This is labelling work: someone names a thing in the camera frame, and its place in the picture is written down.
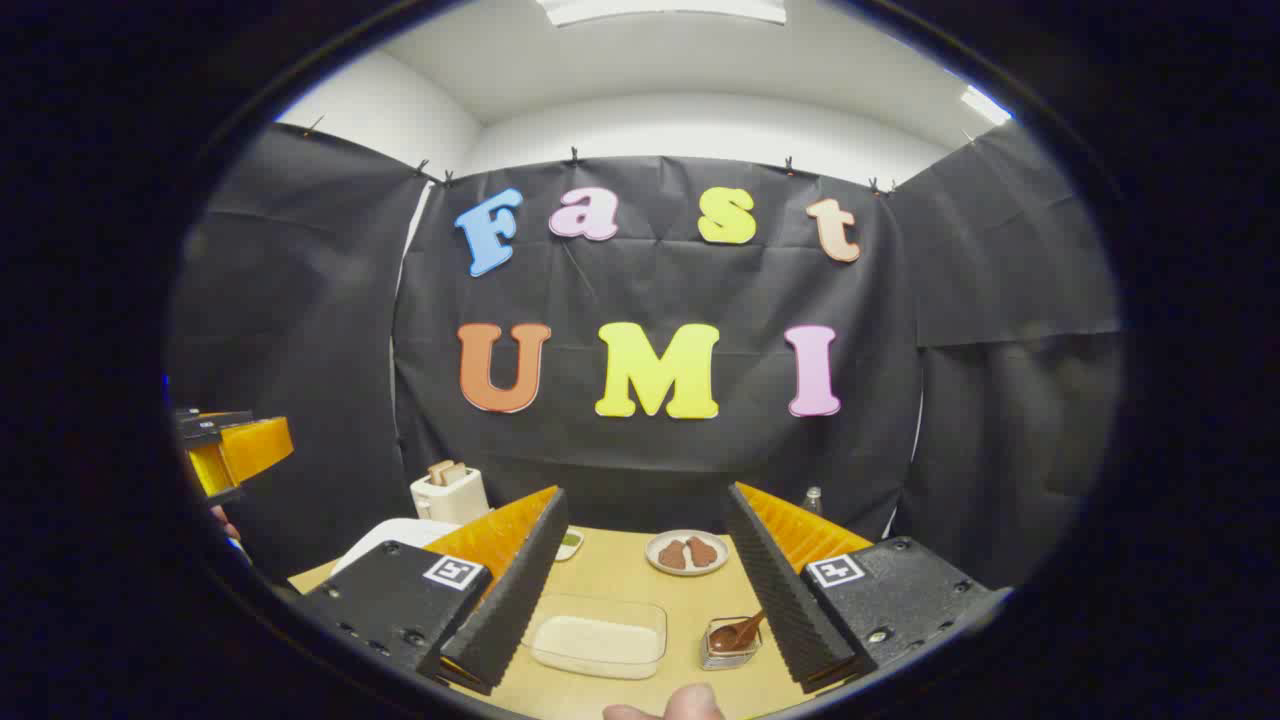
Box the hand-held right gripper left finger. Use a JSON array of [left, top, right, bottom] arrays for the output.
[[297, 486, 571, 696]]

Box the brown wooden spoon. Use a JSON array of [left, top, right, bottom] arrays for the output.
[[708, 610, 766, 654]]

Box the square metal chopstick holder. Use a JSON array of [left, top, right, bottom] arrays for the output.
[[700, 616, 763, 671]]

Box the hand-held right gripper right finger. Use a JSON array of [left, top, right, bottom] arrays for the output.
[[722, 481, 1011, 694]]

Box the white toaster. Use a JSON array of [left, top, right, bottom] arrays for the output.
[[410, 462, 491, 527]]

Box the clear plastic rice container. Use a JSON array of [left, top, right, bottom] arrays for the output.
[[527, 594, 668, 681]]

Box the white rice cooker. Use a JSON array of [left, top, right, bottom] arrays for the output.
[[330, 518, 463, 577]]

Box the ceiling light panel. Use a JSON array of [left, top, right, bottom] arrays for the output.
[[535, 0, 788, 27], [960, 85, 1013, 127]]

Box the white round plate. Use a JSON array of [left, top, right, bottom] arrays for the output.
[[645, 529, 730, 578]]

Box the black backdrop cloth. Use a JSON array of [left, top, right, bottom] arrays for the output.
[[170, 122, 1123, 591]]

